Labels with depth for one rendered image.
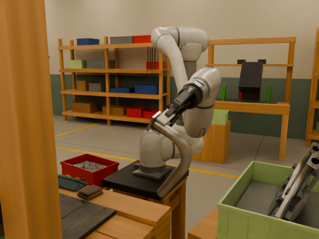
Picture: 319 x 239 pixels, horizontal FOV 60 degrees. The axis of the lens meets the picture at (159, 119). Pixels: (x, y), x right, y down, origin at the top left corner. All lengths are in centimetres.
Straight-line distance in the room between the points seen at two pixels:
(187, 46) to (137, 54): 576
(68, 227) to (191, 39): 107
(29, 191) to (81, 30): 775
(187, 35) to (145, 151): 67
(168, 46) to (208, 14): 531
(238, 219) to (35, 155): 85
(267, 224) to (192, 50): 91
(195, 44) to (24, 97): 110
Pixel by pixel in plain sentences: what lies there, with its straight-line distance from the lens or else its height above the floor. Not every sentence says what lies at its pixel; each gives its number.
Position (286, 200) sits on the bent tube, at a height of 100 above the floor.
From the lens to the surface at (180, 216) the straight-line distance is 184.
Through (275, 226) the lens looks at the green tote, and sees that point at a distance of 119.
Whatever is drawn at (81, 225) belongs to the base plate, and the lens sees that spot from 121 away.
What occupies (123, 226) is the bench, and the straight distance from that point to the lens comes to 121.
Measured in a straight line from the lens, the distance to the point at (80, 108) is 777.
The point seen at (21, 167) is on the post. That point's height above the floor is 132.
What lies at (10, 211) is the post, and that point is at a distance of 72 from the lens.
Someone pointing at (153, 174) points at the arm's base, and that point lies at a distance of 161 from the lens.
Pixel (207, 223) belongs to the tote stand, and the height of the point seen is 79.
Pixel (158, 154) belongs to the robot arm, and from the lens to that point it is 158.
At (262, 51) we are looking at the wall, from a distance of 634.
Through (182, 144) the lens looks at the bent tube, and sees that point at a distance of 76.
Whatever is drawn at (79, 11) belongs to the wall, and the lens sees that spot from 840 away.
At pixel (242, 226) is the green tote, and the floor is 89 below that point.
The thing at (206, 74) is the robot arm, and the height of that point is 149.
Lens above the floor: 152
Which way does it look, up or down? 11 degrees down
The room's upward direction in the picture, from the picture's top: straight up
